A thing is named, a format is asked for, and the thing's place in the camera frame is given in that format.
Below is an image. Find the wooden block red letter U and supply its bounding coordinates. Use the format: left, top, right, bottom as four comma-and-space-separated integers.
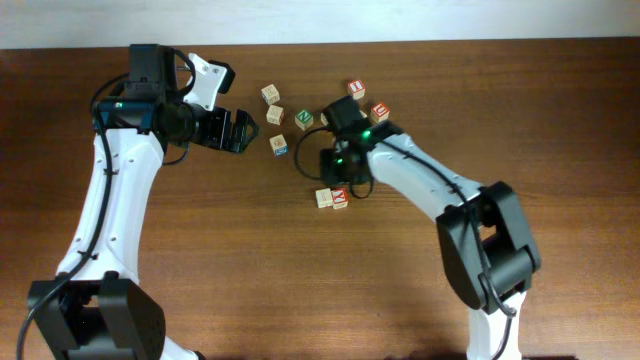
370, 102, 390, 123

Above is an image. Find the wooden block green letter N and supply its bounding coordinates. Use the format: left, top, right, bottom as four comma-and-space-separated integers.
294, 109, 314, 131

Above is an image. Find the wooden block red letter Y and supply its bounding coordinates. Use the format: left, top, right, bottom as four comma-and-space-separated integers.
331, 188, 348, 210

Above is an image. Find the wooden block blue number 2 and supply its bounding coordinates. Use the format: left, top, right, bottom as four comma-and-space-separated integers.
261, 84, 280, 105

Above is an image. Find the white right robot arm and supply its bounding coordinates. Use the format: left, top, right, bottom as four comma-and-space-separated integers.
320, 124, 541, 359

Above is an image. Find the plain wooden picture block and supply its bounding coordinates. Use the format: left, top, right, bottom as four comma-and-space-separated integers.
266, 105, 284, 125

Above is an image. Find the wooden block red letter I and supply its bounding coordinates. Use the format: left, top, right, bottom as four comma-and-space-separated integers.
347, 80, 366, 100

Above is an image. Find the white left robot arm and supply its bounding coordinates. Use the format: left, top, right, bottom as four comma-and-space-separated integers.
25, 44, 259, 359

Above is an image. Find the wooden block blue letter D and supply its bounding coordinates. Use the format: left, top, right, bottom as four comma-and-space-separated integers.
269, 134, 288, 156

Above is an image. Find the wooden block blue number 5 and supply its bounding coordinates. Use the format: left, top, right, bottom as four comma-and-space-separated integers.
315, 188, 333, 208

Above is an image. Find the wooden block yellow number 2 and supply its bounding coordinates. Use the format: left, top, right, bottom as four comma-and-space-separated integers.
320, 112, 329, 127

